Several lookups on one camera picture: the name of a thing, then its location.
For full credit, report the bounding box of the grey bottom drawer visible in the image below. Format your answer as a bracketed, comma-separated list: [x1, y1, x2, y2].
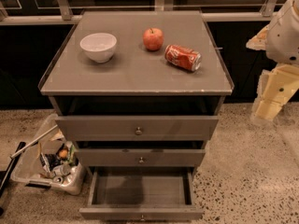
[80, 167, 203, 221]

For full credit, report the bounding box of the grey drawer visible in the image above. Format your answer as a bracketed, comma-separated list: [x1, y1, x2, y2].
[56, 116, 219, 141]
[80, 167, 203, 221]
[76, 148, 205, 167]

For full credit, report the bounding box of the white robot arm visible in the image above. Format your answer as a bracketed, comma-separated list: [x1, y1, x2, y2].
[246, 0, 299, 121]

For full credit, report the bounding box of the grey drawer cabinet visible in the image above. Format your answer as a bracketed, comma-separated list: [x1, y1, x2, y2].
[37, 10, 235, 173]

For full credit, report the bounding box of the grey middle drawer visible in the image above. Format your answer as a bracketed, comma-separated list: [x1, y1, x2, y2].
[76, 148, 205, 167]

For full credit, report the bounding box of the grey top drawer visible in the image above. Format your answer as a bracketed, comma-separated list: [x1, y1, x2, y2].
[56, 116, 219, 141]

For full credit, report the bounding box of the red soda can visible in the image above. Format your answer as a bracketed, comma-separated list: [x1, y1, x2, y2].
[164, 45, 202, 72]

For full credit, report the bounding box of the red apple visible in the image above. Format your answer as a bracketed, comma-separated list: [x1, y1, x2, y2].
[143, 28, 164, 51]

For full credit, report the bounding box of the white ceramic bowl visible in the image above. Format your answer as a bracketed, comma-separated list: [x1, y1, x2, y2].
[80, 33, 117, 63]

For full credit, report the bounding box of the orange fruit in bin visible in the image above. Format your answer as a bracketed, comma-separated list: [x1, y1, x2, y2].
[58, 149, 68, 159]

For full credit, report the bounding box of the metal rod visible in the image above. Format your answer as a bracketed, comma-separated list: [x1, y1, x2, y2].
[10, 124, 58, 159]

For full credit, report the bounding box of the clear plastic bin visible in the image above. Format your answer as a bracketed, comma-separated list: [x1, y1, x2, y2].
[11, 114, 85, 195]

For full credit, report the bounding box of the black bar on floor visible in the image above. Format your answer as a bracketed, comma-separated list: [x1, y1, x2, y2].
[0, 142, 26, 197]

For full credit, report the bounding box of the metal railing frame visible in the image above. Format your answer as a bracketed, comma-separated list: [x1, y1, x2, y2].
[0, 0, 287, 25]

